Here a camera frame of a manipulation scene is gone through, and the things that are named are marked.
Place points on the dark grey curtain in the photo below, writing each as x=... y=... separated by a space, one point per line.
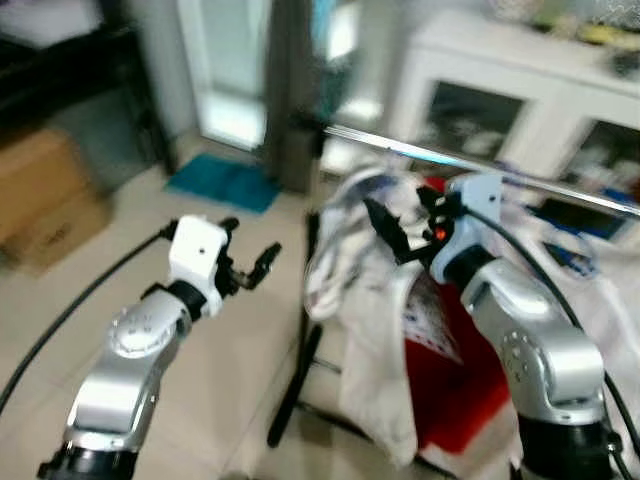
x=290 y=100

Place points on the silver clothes rack rail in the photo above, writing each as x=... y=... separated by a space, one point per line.
x=480 y=168

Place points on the crumpled white grey garment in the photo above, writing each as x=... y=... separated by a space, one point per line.
x=345 y=250

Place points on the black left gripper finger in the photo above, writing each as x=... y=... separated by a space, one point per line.
x=229 y=225
x=265 y=260

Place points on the red fabric piece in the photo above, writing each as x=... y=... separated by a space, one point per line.
x=460 y=390

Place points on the teal floor mat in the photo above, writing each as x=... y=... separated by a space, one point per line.
x=225 y=183

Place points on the white framed glass door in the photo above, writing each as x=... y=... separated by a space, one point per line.
x=225 y=80

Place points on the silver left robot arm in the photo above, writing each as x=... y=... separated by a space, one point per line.
x=130 y=350

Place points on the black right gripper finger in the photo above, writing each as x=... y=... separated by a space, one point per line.
x=390 y=235

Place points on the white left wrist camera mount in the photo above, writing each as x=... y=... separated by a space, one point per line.
x=195 y=255

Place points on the small printed cardboard box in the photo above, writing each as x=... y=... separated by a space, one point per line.
x=70 y=235

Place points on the large plain cardboard box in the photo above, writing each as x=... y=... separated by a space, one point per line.
x=40 y=180

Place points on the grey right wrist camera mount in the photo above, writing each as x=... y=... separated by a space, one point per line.
x=475 y=215

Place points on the white glass door cabinet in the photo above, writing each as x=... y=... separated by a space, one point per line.
x=480 y=60

